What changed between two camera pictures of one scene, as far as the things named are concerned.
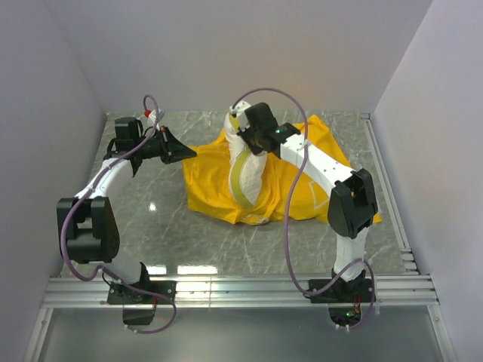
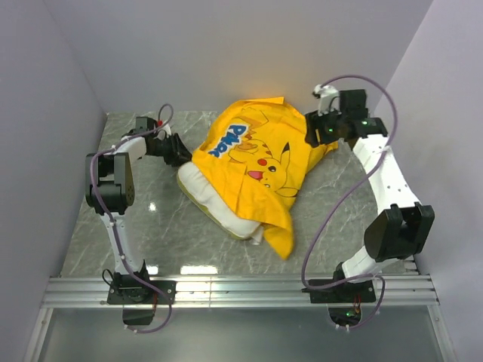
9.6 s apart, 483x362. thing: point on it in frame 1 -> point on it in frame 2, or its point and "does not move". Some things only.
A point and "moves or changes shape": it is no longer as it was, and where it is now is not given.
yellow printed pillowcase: (290, 190) moves or changes shape
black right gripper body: (251, 138) -> (330, 124)
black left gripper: (172, 149) does not move
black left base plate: (118, 294) does not move
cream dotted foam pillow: (247, 167) -> (197, 182)
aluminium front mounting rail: (287, 291) does not move
